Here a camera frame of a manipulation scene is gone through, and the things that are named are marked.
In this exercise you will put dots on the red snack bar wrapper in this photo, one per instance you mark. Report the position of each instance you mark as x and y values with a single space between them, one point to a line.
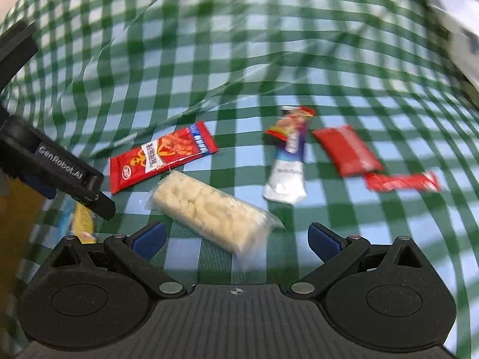
402 182

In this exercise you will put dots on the yellow snack packet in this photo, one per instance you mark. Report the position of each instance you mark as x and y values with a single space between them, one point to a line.
84 222

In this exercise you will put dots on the small red yellow candy packet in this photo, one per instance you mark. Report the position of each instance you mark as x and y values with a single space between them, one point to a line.
290 123

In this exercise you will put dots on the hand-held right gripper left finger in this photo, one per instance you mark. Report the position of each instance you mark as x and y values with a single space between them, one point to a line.
148 240

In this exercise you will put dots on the plain red snack packet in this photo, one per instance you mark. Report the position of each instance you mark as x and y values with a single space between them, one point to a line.
348 151

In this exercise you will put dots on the purple and silver snack packet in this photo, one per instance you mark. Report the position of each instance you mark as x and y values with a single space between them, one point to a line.
286 179

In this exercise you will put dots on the cardboard box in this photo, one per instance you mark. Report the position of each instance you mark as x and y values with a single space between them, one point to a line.
17 217

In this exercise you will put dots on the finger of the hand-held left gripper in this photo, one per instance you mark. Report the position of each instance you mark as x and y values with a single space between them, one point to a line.
60 164

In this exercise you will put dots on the red snack packet orange print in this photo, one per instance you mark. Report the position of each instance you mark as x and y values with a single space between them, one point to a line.
161 155

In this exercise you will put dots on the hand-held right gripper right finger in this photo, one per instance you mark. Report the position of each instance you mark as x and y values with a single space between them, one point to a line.
323 243

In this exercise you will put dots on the clear packet of white puffs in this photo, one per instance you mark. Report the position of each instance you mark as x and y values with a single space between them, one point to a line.
209 209

